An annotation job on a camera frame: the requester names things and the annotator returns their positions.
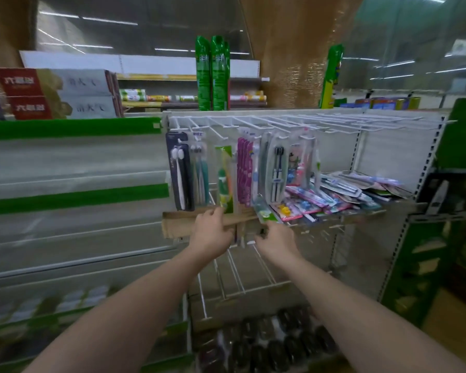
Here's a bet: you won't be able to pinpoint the person's left hand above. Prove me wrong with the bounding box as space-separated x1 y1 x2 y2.
188 207 236 261

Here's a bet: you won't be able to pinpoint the green yellow spray can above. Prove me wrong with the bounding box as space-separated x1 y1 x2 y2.
319 44 345 109

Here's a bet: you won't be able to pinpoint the person's right forearm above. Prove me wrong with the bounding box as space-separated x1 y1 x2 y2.
283 256 466 373

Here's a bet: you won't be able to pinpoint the row of colourful wrap rolls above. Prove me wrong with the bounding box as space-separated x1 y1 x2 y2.
119 88 268 104

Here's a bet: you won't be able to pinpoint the white shelf unit yellow strips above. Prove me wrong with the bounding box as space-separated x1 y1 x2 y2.
19 50 271 109

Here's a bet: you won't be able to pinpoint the teal twin toothbrush pack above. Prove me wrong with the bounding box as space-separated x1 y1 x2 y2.
189 132 210 206

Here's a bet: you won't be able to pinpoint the clear pink-topped toothbrush pack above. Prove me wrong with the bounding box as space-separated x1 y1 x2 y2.
304 130 317 183

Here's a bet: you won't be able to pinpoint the tall green spray can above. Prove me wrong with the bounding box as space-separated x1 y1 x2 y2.
211 34 229 111
195 35 212 111

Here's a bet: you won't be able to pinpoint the person's right hand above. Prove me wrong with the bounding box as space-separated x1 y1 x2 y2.
254 222 302 265

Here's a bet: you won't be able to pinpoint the pink label toothbrush pack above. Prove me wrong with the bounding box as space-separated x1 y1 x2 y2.
243 130 261 208
237 136 246 206

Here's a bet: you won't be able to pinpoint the pile of toothbrush packs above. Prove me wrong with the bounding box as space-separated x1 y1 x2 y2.
254 170 414 226

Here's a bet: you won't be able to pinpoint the black product box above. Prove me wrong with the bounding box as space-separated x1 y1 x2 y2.
410 170 466 224

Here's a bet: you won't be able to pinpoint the brown cardboard tray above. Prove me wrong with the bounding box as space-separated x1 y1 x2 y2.
162 207 269 239

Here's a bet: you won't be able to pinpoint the woven brown column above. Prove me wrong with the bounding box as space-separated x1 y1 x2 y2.
0 0 38 90
239 0 366 109

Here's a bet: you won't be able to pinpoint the oval twin black toothbrush pack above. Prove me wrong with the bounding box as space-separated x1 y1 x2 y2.
266 134 290 205

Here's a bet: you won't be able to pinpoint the row of colourful boxes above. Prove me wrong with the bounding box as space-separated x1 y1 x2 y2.
340 96 422 111

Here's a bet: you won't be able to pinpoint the person's left forearm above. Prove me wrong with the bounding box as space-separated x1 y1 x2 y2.
23 248 207 373

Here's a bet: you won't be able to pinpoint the kids toothbrush pack yellow toy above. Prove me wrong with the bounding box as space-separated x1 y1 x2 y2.
271 204 303 223

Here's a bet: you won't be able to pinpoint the green label toothbrush pack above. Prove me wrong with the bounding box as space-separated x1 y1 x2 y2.
214 145 235 214

